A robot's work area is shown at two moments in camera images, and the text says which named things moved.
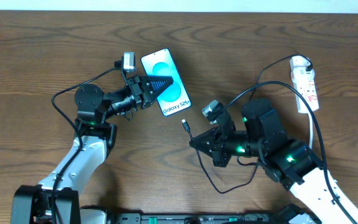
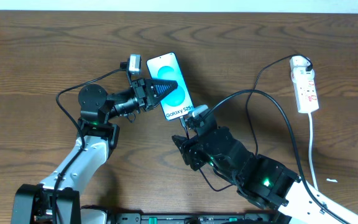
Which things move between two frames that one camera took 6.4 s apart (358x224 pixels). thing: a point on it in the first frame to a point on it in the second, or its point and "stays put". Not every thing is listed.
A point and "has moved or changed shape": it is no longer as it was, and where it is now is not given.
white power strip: [304, 81] stays put
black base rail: [201, 218] stays put
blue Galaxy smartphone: [174, 99] has moved or changed shape
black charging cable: [309, 66] to [182, 118]
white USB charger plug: [299, 61] stays put
